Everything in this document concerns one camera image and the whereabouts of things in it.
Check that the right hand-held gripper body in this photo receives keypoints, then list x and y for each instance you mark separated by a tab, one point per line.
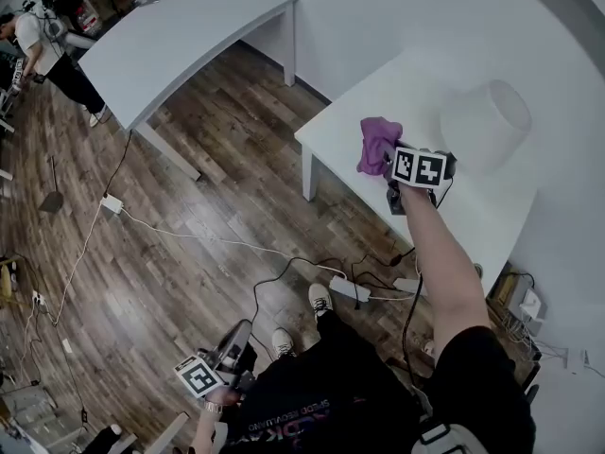
418	168

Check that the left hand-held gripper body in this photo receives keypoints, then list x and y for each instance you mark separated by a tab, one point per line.
201	378

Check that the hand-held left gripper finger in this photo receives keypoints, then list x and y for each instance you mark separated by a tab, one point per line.
237	341

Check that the purple cloth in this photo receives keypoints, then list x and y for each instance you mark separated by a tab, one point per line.
375	140

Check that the white shade table lamp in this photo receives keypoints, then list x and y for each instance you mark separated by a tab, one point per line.
472	130

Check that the person's left forearm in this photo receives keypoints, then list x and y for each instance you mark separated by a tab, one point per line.
203	433

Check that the person's right forearm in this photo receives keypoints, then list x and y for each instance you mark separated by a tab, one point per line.
439	263

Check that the person's left hand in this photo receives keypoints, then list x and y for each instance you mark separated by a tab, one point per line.
224	396

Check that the silver wristwatch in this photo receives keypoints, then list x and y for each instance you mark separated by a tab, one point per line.
210	406

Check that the person's left white shoe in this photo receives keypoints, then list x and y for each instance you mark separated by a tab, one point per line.
282	343

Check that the person's white shoe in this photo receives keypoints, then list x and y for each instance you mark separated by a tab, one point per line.
282	343
320	301

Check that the white square table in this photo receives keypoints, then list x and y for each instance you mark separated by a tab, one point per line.
472	225

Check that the person's right white shoe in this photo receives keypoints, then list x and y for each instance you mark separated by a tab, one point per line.
320	301

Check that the person's black trousers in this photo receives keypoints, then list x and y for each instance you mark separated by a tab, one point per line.
345	338

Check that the person's black t-shirt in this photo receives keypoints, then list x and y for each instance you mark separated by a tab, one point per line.
331	395

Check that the white power strip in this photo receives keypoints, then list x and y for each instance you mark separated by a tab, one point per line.
350	287

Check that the white router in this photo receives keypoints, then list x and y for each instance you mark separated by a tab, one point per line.
531	303

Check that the white floor plug socket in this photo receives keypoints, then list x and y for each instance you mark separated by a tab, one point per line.
39	298

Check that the white power adapter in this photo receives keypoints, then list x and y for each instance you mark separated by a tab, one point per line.
112	204

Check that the brown dustpan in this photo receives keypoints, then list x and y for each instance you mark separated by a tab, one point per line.
51	202

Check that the light grey waist bag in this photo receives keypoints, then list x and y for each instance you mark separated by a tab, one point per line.
449	442

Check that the white curved desk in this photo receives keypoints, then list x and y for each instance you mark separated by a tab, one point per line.
179	40

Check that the small grey clip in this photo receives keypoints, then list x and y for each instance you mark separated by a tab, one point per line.
150	0

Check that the grey network switch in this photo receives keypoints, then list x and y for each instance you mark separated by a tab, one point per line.
515	296

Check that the white wall socket box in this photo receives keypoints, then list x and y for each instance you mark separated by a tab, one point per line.
576	360

